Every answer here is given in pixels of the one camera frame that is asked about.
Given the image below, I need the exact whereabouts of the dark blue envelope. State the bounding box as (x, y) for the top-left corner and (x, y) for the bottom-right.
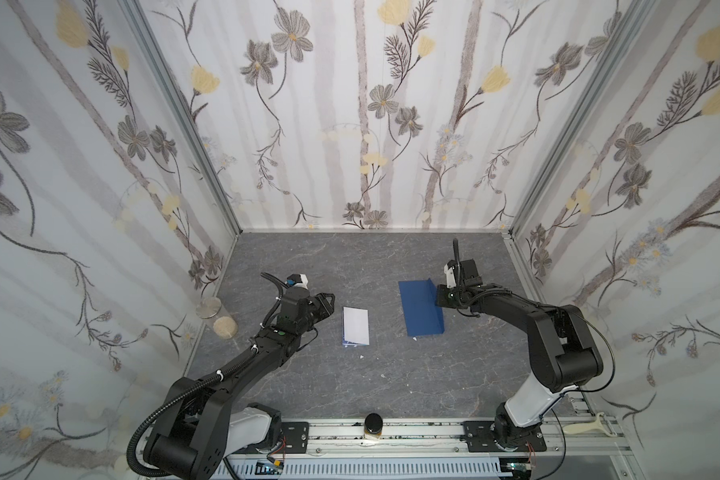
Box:
(398, 279), (445, 337)

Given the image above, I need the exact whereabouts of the white letter with blue border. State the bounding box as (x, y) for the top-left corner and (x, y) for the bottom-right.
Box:
(342, 307), (370, 347)

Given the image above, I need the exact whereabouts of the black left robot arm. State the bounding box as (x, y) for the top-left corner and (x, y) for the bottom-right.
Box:
(126, 285), (335, 479)

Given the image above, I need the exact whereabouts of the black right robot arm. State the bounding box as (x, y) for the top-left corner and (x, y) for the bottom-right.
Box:
(436, 259), (604, 451)

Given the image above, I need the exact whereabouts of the glass jar with cork lid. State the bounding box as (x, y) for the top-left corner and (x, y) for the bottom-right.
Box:
(195, 296), (239, 340)

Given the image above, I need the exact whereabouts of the cream plastic peeler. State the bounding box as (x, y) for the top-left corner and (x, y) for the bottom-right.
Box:
(562, 412), (614, 437)

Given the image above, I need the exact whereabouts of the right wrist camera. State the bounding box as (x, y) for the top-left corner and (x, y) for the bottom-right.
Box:
(443, 264), (457, 289)

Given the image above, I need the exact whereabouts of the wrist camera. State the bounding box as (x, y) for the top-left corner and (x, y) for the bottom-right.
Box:
(443, 264), (457, 289)
(286, 274), (309, 289)

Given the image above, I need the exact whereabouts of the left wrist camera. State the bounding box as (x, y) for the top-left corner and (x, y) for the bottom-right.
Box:
(286, 274), (309, 289)

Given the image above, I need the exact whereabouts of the black corrugated cable hose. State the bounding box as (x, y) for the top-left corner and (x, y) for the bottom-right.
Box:
(125, 368), (226, 478)

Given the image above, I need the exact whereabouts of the black cylinder on rail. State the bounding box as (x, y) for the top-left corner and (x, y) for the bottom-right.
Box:
(363, 412), (384, 440)

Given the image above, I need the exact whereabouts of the white perforated cable duct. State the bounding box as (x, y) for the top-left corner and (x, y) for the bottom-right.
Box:
(212, 458), (512, 479)

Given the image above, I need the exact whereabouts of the aluminium mounting rail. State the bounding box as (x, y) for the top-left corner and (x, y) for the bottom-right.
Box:
(226, 415), (632, 460)

